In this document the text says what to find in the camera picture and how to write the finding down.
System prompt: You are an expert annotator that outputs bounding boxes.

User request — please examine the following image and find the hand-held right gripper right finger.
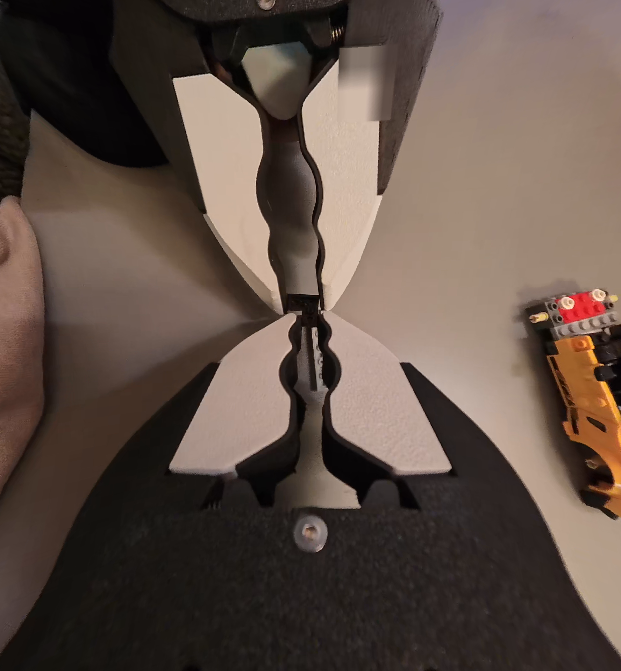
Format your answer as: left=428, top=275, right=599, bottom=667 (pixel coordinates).
left=321, top=311, right=453, bottom=480

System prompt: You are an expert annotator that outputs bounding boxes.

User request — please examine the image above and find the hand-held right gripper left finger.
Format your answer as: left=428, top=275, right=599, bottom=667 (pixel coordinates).
left=169, top=312, right=298, bottom=480

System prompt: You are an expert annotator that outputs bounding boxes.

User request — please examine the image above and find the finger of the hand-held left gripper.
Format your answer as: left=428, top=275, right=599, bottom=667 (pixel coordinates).
left=300, top=60, right=386, bottom=311
left=171, top=73, right=285, bottom=315

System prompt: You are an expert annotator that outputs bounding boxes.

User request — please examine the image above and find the long grey lego plate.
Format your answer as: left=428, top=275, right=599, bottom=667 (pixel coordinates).
left=299, top=322, right=329, bottom=391

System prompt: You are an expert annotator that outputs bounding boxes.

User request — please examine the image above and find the small black lego piece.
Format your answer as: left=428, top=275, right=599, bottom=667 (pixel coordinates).
left=287, top=294, right=323, bottom=323

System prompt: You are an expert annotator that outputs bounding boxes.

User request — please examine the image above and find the yellow lego car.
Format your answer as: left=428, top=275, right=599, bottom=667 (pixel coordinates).
left=523, top=288, right=621, bottom=527

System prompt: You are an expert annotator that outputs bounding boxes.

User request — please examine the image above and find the person's left forearm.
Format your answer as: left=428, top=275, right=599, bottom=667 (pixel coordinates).
left=0, top=10, right=172, bottom=168

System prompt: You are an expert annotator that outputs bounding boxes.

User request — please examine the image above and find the taupe sweatshirt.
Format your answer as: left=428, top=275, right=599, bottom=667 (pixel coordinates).
left=0, top=196, right=46, bottom=538

